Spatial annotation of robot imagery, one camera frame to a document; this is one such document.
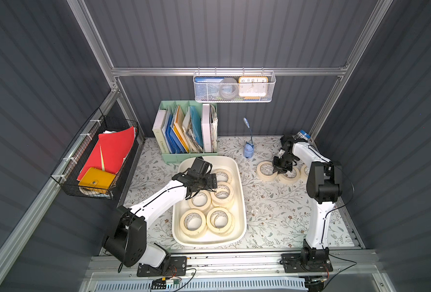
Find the masking tape roll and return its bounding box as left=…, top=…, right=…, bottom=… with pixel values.
left=214, top=169, right=232, bottom=184
left=180, top=209, right=208, bottom=238
left=277, top=167, right=301, bottom=185
left=211, top=182, right=234, bottom=209
left=206, top=207, right=234, bottom=236
left=256, top=161, right=277, bottom=182
left=300, top=164, right=310, bottom=182
left=188, top=190, right=212, bottom=213

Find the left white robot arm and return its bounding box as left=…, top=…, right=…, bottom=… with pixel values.
left=103, top=157, right=217, bottom=273

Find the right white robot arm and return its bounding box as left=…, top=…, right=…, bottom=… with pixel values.
left=273, top=133, right=343, bottom=266

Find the masking tape roll in tray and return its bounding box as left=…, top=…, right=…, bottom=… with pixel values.
left=206, top=207, right=234, bottom=236
left=180, top=209, right=208, bottom=238
left=214, top=169, right=232, bottom=184

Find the white plastic storage tray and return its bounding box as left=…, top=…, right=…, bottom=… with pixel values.
left=172, top=156, right=247, bottom=248

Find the blue box in basket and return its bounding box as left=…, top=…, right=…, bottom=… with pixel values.
left=194, top=77, right=223, bottom=102

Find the grey tape roll in basket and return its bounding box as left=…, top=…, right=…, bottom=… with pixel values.
left=219, top=77, right=238, bottom=100

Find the clear pencil jar blue lid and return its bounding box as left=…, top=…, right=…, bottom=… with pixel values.
left=296, top=130, right=311, bottom=141

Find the blue folder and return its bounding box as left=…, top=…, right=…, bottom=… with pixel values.
left=165, top=111, right=184, bottom=154

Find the green desktop file organizer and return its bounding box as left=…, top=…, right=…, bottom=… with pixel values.
left=158, top=100, right=219, bottom=164

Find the orange folder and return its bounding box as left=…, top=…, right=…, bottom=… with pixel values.
left=172, top=105, right=190, bottom=153

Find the cream workspace book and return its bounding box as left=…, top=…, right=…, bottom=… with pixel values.
left=152, top=109, right=169, bottom=154

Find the white binder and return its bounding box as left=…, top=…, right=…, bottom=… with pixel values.
left=201, top=103, right=212, bottom=153

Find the yellow white clock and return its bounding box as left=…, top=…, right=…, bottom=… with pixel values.
left=238, top=76, right=269, bottom=98

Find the red folder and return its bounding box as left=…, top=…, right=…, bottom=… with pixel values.
left=77, top=127, right=136, bottom=181

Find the yellow wallet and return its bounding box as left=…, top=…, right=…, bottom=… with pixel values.
left=79, top=168, right=116, bottom=194

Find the white wire hanging basket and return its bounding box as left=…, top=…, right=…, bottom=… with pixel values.
left=193, top=71, right=277, bottom=103

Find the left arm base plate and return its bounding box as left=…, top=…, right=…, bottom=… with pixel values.
left=136, top=255, right=187, bottom=277

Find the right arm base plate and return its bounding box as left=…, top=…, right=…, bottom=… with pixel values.
left=279, top=250, right=334, bottom=273

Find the black wire side basket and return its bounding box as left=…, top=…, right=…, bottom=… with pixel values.
left=51, top=110, right=140, bottom=200

